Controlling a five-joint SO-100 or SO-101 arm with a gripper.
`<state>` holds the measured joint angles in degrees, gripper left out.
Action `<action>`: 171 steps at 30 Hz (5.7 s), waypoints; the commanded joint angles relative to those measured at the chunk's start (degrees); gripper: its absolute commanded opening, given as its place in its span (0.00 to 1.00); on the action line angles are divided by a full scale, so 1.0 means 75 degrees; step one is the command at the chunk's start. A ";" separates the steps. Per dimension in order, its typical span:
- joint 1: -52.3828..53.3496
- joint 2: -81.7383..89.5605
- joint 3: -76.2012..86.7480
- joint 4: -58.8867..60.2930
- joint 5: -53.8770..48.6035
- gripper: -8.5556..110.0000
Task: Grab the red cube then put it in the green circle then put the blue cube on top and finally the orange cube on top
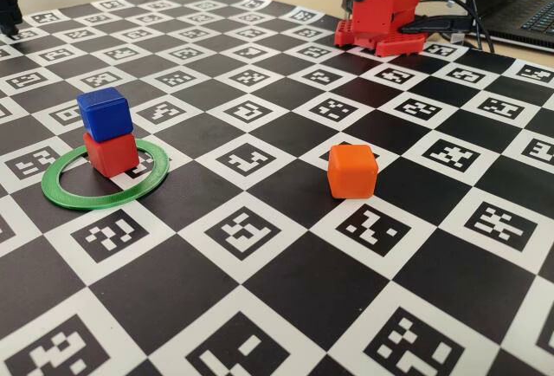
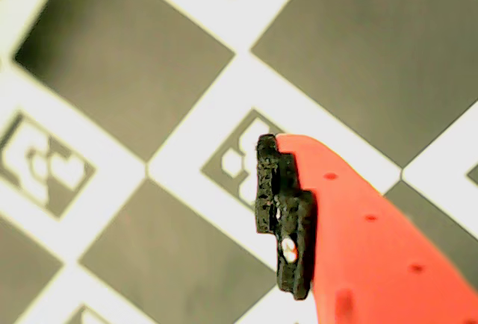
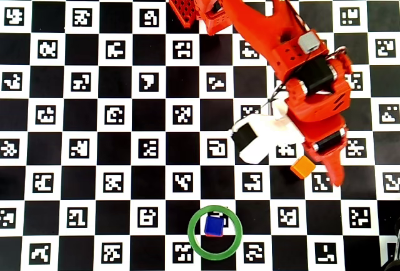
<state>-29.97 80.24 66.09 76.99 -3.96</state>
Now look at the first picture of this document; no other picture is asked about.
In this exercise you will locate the orange cube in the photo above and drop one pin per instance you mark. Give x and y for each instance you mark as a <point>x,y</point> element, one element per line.
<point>351,174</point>

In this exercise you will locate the blue cube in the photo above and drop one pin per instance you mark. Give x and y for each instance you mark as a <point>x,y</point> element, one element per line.
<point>106,116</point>

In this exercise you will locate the red cube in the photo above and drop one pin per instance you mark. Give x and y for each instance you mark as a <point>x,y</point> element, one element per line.
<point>112,155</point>

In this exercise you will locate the red robot base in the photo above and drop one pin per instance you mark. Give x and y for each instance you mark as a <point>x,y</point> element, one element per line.
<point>389,44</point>

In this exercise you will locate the black white marker mat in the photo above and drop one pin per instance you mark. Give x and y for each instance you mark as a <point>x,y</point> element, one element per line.
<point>277,306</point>

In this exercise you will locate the black device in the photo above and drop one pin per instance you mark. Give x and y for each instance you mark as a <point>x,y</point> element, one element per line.
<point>8,8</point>

